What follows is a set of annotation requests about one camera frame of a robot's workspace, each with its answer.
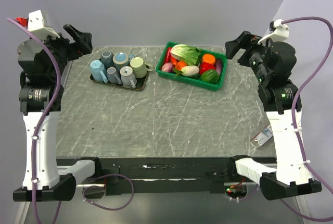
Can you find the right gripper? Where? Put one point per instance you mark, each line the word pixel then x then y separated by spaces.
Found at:
pixel 248 41

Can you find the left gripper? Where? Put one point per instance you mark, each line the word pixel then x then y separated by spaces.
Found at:
pixel 82 45

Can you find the light blue faceted mug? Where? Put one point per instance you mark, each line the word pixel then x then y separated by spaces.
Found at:
pixel 98 71

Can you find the small blue-grey mug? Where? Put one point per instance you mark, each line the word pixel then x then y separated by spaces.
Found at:
pixel 113 76

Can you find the grey-blue round mug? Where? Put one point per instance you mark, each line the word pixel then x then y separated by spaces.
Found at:
pixel 128 77

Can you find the pale green mug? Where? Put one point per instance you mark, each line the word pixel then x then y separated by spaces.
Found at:
pixel 140 67

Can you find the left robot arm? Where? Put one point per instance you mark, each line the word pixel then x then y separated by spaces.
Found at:
pixel 43 64

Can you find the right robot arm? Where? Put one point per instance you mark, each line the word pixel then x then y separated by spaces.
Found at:
pixel 272 64

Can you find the dark teal mug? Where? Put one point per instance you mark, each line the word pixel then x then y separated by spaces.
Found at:
pixel 107 59

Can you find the blue butterfly mug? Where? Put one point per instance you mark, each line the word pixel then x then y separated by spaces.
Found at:
pixel 120 60

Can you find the purple eggplant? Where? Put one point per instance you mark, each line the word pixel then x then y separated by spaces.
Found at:
pixel 218 65

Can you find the orange fruit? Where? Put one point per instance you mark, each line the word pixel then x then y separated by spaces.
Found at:
pixel 208 58

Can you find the red bell pepper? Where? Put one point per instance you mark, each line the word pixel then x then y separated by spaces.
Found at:
pixel 205 67

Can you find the green bell pepper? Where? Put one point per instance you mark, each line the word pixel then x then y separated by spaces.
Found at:
pixel 210 76

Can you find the napa cabbage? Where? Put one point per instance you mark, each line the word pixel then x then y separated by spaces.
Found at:
pixel 186 53

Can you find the green plastic crate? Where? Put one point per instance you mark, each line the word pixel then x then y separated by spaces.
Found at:
pixel 194 80

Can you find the white radish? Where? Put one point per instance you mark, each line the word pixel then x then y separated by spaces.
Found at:
pixel 187 71

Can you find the orange pumpkin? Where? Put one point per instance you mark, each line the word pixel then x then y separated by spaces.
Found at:
pixel 179 65

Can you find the orange carrot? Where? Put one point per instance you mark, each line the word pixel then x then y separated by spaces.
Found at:
pixel 173 61

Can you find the red chili pepper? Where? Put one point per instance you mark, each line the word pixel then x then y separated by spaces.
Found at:
pixel 168 55

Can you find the purple onion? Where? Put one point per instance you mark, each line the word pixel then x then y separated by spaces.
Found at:
pixel 167 67

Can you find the paper label card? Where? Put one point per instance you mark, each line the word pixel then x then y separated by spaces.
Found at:
pixel 262 137

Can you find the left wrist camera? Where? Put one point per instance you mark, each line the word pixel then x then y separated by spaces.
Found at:
pixel 38 23

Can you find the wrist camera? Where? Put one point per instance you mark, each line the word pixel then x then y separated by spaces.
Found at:
pixel 279 32
pixel 38 23

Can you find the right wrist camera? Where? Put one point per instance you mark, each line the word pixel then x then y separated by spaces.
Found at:
pixel 279 32

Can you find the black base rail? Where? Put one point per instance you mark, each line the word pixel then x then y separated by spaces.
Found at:
pixel 166 175

